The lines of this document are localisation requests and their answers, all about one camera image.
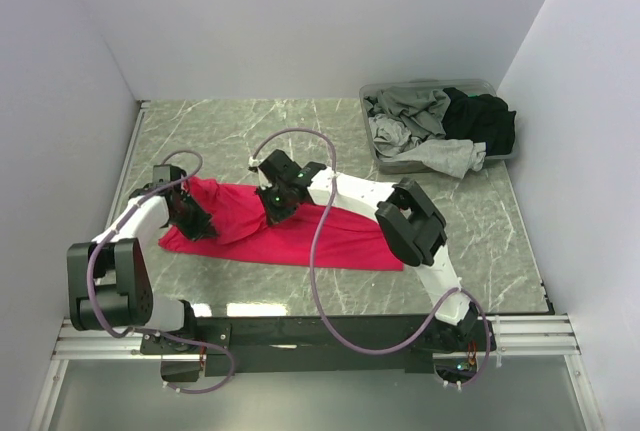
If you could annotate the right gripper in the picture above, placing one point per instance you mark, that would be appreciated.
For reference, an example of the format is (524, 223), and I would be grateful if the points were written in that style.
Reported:
(273, 214)

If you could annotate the red t-shirt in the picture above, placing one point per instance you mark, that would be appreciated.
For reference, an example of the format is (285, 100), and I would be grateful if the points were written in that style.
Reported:
(347, 241)

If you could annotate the light grey t-shirt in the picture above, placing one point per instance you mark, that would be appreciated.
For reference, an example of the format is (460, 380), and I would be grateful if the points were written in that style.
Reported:
(394, 143)

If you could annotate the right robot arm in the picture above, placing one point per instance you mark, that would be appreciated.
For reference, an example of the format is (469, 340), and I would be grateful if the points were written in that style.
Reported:
(411, 224)

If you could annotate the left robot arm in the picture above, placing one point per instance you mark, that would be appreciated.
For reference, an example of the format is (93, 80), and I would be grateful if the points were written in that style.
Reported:
(108, 283)

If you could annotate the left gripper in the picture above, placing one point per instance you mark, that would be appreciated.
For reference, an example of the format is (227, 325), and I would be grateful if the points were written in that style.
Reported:
(202, 228)

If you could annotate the black t-shirt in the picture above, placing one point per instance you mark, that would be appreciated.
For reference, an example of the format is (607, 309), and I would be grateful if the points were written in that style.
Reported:
(480, 118)

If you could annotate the grey plastic bin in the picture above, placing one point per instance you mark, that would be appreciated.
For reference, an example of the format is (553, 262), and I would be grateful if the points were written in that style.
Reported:
(470, 87)

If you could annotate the aluminium rail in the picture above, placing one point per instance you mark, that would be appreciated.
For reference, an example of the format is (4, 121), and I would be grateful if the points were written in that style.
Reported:
(530, 335)

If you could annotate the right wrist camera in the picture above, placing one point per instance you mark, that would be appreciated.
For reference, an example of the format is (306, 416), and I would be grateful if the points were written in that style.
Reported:
(254, 164)

